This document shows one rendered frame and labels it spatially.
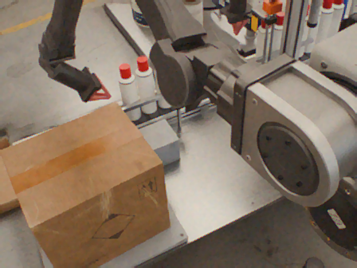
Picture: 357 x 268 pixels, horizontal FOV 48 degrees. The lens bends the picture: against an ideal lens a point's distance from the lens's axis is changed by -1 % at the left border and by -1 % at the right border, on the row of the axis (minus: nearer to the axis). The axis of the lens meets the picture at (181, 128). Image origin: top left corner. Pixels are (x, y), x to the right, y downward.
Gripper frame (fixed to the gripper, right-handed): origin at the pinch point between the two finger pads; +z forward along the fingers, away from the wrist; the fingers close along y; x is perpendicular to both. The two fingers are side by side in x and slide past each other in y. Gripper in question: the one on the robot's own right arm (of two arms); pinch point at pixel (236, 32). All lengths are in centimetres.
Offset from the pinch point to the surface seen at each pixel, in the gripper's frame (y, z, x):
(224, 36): -6.7, 14.3, -17.4
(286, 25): -3.8, -12.8, 20.1
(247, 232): 2, 101, 24
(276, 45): -11.0, 3.8, 8.8
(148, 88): 37.5, 2.3, 8.6
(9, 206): 88, 16, 19
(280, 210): -20, 101, 22
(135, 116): 43.2, 11.1, 9.3
